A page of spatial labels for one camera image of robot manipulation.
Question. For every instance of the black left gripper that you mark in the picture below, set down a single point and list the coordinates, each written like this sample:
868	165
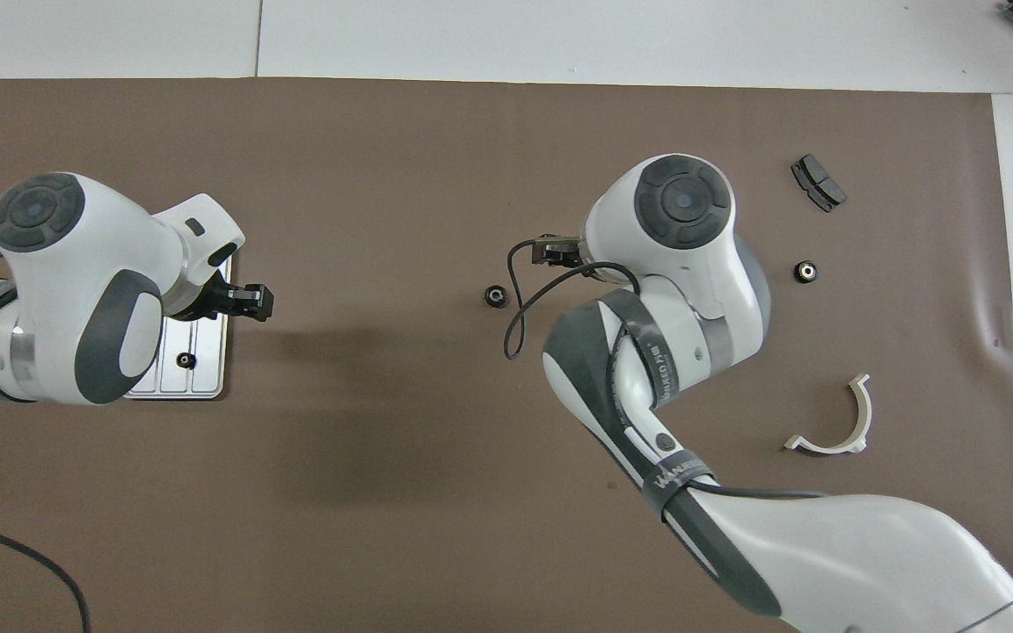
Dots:
216	299

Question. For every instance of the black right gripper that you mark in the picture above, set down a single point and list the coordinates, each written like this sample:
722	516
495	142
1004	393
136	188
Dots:
559	251

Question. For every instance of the small black bearing gear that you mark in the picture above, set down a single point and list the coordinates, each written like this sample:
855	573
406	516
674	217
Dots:
185	360

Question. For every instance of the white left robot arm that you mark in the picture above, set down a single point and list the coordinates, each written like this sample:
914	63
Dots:
76	264

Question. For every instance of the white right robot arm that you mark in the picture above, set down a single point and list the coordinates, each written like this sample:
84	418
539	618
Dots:
691	264

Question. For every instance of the silver metal tray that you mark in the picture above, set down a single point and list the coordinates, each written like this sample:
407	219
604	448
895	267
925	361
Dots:
207	378

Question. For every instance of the brown paper table mat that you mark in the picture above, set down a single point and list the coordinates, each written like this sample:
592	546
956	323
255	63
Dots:
383	176

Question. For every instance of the short grey brake pad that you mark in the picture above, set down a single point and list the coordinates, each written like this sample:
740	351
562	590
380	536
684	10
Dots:
819	183

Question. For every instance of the white semicircular plastic bracket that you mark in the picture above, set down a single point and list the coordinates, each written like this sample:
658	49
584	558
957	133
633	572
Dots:
832	448

